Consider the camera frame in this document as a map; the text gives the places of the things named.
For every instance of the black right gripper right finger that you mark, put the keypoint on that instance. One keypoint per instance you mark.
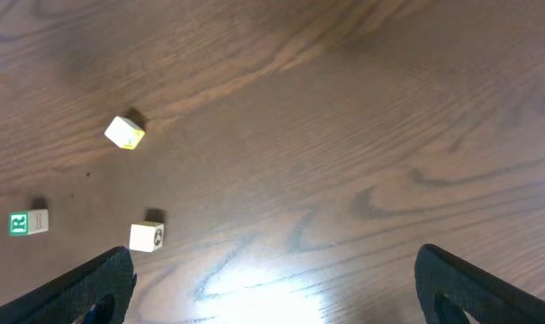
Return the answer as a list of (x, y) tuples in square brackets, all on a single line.
[(451, 290)]

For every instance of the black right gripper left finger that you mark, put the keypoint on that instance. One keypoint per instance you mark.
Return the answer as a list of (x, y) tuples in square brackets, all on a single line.
[(99, 291)]

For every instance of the white green sided block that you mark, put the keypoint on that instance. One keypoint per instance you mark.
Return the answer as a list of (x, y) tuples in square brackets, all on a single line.
[(146, 236)]

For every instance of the green letter R block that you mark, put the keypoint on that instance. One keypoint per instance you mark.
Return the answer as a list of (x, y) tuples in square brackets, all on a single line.
[(26, 223)]

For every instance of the yellow sided wooden block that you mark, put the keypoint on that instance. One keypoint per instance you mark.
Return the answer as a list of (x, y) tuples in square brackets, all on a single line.
[(124, 133)]

